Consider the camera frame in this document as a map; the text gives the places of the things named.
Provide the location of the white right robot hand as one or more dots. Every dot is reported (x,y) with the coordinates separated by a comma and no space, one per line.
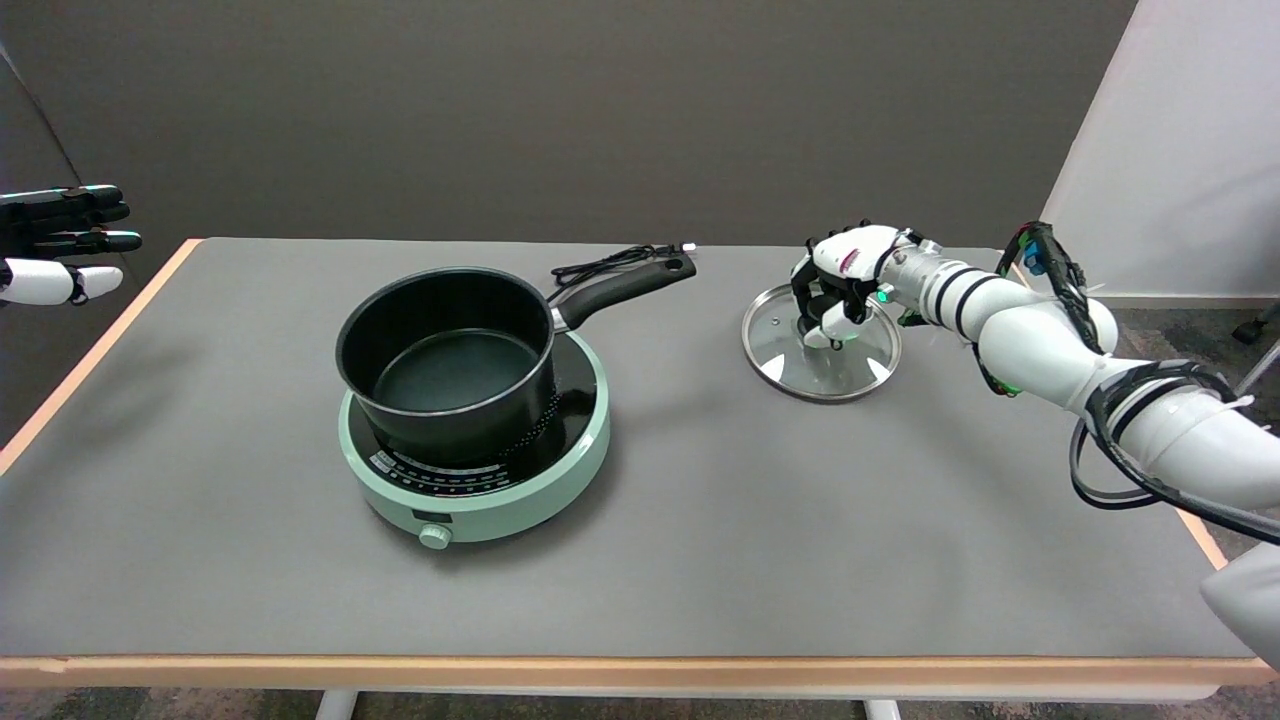
(850,250)

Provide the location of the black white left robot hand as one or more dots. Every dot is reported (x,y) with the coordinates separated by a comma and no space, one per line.
(40,282)

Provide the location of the white table leg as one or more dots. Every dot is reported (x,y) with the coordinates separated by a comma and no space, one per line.
(882,710)
(335,706)

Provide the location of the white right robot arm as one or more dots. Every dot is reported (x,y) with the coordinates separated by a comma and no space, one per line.
(1030,345)

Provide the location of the chair base with castors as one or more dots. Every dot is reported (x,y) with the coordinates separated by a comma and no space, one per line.
(1247,330)

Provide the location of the green induction cooker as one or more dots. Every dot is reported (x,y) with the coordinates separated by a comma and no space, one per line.
(500,510)

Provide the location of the glass pot lid black knob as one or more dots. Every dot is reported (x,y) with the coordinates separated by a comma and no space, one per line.
(790,365)

